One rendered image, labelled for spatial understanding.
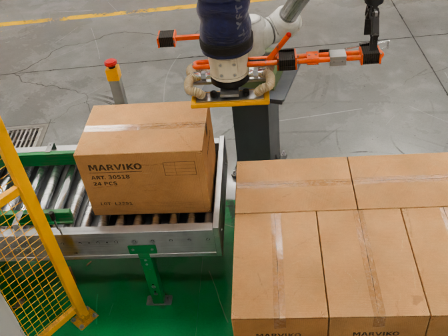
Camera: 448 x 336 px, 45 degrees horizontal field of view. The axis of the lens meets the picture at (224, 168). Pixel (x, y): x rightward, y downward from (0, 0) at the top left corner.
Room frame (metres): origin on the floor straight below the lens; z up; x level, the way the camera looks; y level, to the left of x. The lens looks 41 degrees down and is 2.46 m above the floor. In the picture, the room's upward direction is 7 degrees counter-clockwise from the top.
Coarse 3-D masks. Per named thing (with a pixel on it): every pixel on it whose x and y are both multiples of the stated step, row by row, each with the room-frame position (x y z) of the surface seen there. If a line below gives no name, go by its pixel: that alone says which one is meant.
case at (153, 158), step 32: (96, 128) 2.15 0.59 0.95; (128, 128) 2.11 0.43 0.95; (160, 128) 2.08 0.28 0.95; (192, 128) 2.05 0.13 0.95; (96, 160) 1.94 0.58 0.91; (128, 160) 1.92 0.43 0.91; (160, 160) 1.90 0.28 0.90; (192, 160) 1.88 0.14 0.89; (96, 192) 1.95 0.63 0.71; (128, 192) 1.93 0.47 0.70; (160, 192) 1.91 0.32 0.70; (192, 192) 1.89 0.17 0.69
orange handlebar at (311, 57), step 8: (176, 40) 2.33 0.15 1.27; (184, 40) 2.33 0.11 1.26; (264, 56) 2.06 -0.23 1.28; (304, 56) 2.03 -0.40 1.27; (312, 56) 2.00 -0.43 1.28; (320, 56) 2.02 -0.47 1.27; (328, 56) 2.01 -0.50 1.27; (352, 56) 1.97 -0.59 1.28; (360, 56) 1.96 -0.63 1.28; (192, 64) 2.07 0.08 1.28; (200, 64) 2.08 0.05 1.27; (208, 64) 2.04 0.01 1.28; (248, 64) 2.01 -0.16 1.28; (256, 64) 2.01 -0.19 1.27; (264, 64) 2.01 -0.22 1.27; (272, 64) 2.00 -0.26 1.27; (312, 64) 1.98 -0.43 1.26
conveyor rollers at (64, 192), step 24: (0, 168) 2.45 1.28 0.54; (24, 168) 2.41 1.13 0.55; (48, 168) 2.42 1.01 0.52; (72, 168) 2.36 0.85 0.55; (216, 168) 2.21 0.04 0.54; (0, 192) 2.23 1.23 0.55; (48, 192) 2.18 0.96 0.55; (120, 216) 1.93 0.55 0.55; (144, 216) 1.93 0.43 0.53; (192, 216) 1.87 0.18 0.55
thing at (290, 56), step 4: (280, 52) 2.06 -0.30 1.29; (284, 52) 2.06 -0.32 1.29; (288, 52) 2.05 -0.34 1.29; (292, 52) 2.05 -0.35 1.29; (280, 56) 2.03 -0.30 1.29; (284, 56) 2.02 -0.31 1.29; (288, 56) 2.02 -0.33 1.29; (292, 56) 2.02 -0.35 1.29; (296, 56) 1.99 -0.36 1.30; (280, 60) 1.98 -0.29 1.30; (284, 60) 1.98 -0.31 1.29; (288, 60) 1.98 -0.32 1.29; (292, 60) 1.97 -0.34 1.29; (296, 60) 1.98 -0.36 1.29; (280, 64) 1.99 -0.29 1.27; (284, 64) 1.99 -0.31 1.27; (288, 64) 1.98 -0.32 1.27; (292, 64) 1.98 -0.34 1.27; (296, 64) 1.98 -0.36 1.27; (280, 68) 1.98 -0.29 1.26; (284, 68) 1.98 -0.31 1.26; (288, 68) 1.98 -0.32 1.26; (292, 68) 1.97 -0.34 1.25; (296, 68) 1.98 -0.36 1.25
